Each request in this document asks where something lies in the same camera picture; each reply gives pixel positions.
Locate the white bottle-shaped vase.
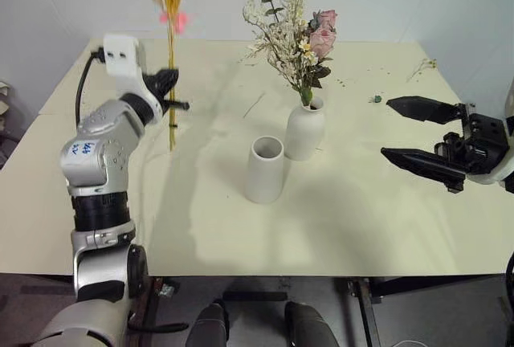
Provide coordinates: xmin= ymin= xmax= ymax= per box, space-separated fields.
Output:
xmin=284 ymin=96 xmax=327 ymax=162

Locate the white cylinder vase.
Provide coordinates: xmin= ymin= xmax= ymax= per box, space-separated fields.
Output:
xmin=244 ymin=135 xmax=286 ymax=205

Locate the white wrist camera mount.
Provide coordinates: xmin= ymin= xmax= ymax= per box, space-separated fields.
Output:
xmin=102 ymin=33 xmax=162 ymax=117
xmin=467 ymin=78 xmax=514 ymax=195

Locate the dark rounded shape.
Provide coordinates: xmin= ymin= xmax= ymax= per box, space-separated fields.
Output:
xmin=284 ymin=301 xmax=341 ymax=347
xmin=185 ymin=298 xmax=230 ymax=347

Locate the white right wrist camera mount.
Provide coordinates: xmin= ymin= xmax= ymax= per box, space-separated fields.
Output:
xmin=467 ymin=78 xmax=514 ymax=195

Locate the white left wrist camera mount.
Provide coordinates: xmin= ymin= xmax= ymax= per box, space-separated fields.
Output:
xmin=102 ymin=33 xmax=162 ymax=117

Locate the black metal table frame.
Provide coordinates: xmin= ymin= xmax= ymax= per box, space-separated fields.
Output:
xmin=345 ymin=273 xmax=514 ymax=347

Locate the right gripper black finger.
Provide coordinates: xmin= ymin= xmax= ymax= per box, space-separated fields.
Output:
xmin=385 ymin=96 xmax=467 ymax=125
xmin=380 ymin=146 xmax=469 ymax=194

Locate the rose and wildflower bouquet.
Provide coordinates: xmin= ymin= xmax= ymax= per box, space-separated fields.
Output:
xmin=242 ymin=0 xmax=339 ymax=108

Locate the brown cardboard box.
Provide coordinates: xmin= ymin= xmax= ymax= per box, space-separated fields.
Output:
xmin=0 ymin=79 xmax=15 ymax=124

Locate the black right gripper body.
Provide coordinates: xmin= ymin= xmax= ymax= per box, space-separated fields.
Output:
xmin=433 ymin=101 xmax=508 ymax=176

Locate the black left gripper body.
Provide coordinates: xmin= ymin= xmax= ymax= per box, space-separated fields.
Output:
xmin=141 ymin=67 xmax=180 ymax=102

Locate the loose dried flower sprig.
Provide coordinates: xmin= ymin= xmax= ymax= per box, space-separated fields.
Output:
xmin=406 ymin=57 xmax=439 ymax=84

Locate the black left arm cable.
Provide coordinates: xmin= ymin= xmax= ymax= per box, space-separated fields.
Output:
xmin=75 ymin=47 xmax=107 ymax=128

